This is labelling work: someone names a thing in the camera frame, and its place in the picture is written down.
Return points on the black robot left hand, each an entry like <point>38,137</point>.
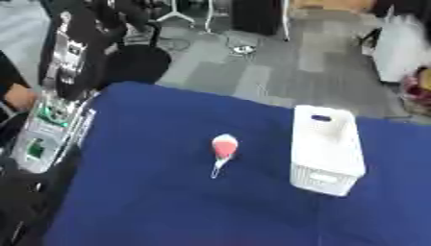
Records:
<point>31,198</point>

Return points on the white plastic basket box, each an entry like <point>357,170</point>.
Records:
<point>325,150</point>

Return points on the person's hand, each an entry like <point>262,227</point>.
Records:
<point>21,97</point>

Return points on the person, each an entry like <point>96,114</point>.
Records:
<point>8,75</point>

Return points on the black round chair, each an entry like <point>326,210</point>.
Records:
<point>137,64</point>

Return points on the red and white toy scoop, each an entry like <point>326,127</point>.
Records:
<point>224,148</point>

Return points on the white tripod stand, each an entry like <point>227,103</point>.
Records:
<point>175,12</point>

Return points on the black cabinet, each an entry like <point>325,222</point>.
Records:
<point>257,16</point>

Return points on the white pole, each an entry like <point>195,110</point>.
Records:
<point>285,19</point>

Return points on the white bag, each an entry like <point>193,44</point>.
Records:
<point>401,48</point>

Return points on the red and yellow bag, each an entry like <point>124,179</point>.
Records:
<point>420,91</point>

